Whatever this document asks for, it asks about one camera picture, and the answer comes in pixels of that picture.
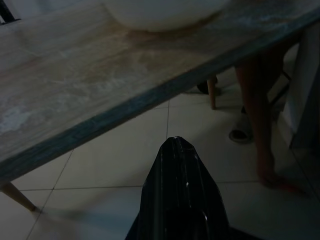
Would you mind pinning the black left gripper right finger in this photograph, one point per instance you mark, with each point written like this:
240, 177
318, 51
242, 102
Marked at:
200, 200

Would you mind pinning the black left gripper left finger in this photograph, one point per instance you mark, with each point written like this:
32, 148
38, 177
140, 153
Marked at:
160, 200

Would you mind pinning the white shallow plate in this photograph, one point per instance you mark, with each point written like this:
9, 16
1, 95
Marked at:
162, 12

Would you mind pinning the grey slipper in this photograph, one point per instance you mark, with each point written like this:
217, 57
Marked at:
243, 121

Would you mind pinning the person bare leg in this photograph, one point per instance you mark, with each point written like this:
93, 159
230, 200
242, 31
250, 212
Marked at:
257, 125

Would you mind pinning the wooden table leg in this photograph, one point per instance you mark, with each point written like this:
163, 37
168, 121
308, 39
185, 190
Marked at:
17, 197
212, 92

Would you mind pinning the black metal chair frame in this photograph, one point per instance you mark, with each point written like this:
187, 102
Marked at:
7, 13

